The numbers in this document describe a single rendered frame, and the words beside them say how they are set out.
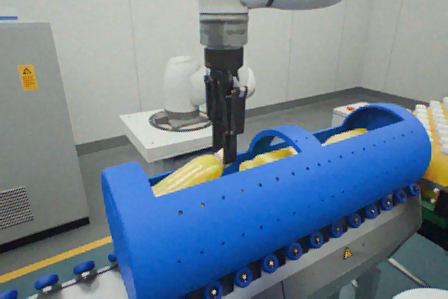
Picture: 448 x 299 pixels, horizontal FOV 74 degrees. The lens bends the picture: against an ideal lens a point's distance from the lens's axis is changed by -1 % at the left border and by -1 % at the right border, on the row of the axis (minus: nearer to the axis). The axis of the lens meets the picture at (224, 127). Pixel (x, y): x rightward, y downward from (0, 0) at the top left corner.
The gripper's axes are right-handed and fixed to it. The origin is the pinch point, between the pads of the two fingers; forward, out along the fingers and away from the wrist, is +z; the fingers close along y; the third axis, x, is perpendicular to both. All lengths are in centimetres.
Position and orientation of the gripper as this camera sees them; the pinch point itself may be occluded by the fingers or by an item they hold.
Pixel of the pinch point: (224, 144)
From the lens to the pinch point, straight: 63.7
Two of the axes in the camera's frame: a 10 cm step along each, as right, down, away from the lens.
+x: 8.6, -1.9, 4.7
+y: 5.1, 3.2, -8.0
